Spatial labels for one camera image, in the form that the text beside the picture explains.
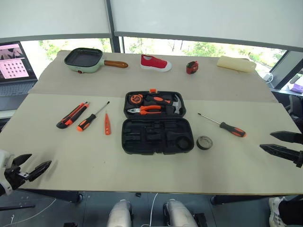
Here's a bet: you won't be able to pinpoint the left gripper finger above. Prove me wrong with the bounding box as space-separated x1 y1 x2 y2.
11 153 33 166
27 160 52 183

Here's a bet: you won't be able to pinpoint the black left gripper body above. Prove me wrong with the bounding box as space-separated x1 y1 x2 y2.
4 165 30 190

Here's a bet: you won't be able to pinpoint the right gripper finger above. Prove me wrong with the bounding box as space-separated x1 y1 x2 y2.
269 131 303 144
259 143 303 168

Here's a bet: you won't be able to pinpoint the orange black screwdriver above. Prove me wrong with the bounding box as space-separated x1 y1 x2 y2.
197 113 247 138
76 101 111 132

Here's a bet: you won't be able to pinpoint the orange black utility knife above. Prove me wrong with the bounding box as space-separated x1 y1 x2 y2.
56 102 90 130

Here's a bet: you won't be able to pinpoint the orange voltage tester pen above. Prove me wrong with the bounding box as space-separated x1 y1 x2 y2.
104 113 112 136

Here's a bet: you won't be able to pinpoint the black tool case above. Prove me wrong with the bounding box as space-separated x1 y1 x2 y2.
121 88 195 156

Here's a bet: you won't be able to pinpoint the black office chair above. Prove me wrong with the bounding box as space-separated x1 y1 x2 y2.
285 94 303 120

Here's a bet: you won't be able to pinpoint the purple white bag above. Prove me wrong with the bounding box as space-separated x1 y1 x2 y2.
287 74 303 95

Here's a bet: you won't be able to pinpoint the dark trouser leg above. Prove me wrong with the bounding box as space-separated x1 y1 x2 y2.
278 199 303 226

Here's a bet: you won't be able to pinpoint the white sneaker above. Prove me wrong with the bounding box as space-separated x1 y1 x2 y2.
268 196 288 227

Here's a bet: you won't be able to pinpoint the black electrical tape roll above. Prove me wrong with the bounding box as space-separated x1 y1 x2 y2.
196 135 214 151

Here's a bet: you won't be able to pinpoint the beige foam block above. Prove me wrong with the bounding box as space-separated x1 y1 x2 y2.
217 55 257 74

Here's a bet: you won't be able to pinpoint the silver robot left leg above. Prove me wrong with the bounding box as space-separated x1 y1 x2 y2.
106 199 132 227

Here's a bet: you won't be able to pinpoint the silver robot leg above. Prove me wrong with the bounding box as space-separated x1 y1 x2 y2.
163 198 198 227
106 199 132 227

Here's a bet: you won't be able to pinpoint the open laptop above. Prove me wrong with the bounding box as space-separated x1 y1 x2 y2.
0 41 39 98

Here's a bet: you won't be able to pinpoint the green electric frying pan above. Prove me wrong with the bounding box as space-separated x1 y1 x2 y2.
64 47 129 74

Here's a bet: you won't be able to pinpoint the red black tape measure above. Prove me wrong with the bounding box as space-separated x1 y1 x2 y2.
186 61 199 75

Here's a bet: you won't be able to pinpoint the orange black tape measure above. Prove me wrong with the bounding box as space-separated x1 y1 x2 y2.
127 94 144 105

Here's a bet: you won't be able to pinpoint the silver robot right leg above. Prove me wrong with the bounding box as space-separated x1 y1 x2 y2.
163 198 198 227

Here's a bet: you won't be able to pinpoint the white roller blind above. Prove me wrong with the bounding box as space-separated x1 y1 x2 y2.
110 0 303 49
0 0 112 39

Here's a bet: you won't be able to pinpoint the red canvas shoe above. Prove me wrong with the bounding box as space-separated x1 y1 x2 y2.
140 54 173 72

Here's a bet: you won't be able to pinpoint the dark table frame bar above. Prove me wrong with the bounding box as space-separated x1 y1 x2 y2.
20 188 84 204
210 194 288 206

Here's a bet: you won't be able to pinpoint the thin white wire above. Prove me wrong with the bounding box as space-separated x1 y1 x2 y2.
0 198 58 226

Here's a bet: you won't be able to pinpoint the claw hammer orange black handle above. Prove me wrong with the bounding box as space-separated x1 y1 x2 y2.
144 94 183 115

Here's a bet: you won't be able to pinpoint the white hanging cable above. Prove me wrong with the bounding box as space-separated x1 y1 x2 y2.
143 192 159 227

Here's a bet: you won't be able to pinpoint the orange handled pliers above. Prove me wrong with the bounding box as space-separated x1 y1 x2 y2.
127 105 162 116

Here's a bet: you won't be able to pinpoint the dark window frame post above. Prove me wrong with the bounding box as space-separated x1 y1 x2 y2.
105 0 124 54

